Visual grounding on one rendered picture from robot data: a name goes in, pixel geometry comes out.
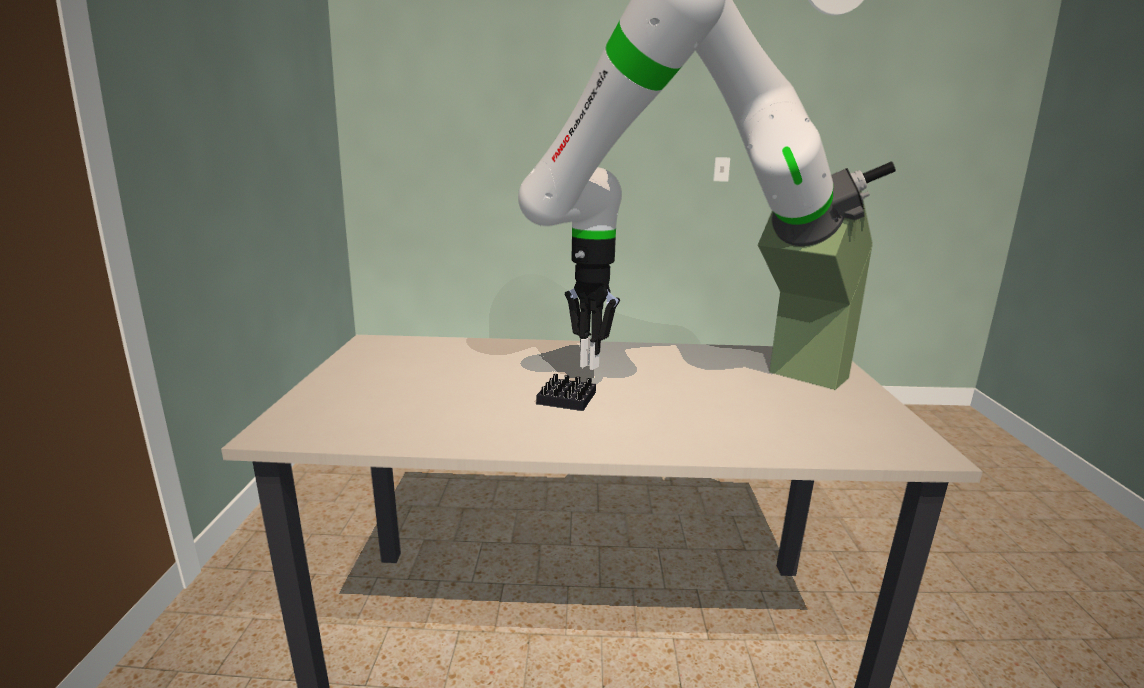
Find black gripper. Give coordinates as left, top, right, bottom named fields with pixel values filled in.
left=565, top=264, right=620, bottom=370

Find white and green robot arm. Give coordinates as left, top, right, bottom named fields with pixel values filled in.
left=518, top=0, right=895, bottom=267

